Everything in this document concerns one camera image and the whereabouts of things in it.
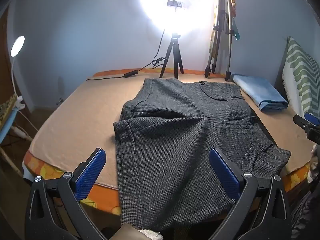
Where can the green white striped pillow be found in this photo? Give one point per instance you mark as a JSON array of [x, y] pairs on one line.
[[300, 75]]

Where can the patterned yellow cushion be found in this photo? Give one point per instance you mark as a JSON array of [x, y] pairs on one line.
[[6, 107]]

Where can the beige fuzzy cloth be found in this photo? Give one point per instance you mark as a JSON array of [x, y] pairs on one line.
[[135, 232]]

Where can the dark cloth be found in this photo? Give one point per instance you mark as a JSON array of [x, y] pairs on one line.
[[305, 210]]

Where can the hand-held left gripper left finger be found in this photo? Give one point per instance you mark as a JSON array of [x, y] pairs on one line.
[[92, 172]]

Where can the light blue chair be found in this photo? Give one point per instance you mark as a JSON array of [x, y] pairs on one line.
[[6, 127]]

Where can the beige blanket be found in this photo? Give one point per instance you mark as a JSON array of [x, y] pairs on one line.
[[75, 120]]

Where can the large grey tripod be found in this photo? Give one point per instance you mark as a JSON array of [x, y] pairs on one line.
[[228, 55]]

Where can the phone holder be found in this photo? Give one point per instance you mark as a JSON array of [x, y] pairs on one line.
[[172, 3]]

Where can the folded blue towel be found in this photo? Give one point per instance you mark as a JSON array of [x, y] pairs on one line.
[[262, 92]]

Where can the grey checked pants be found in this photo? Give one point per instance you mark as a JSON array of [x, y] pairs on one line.
[[175, 142]]

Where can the small black tripod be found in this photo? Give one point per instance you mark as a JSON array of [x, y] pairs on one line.
[[175, 47]]

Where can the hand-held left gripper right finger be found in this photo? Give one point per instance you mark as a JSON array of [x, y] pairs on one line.
[[225, 175]]

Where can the white desk lamp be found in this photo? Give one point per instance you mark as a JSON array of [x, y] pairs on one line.
[[17, 45]]

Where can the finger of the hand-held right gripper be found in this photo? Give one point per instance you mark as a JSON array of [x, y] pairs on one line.
[[303, 123], [312, 118]]

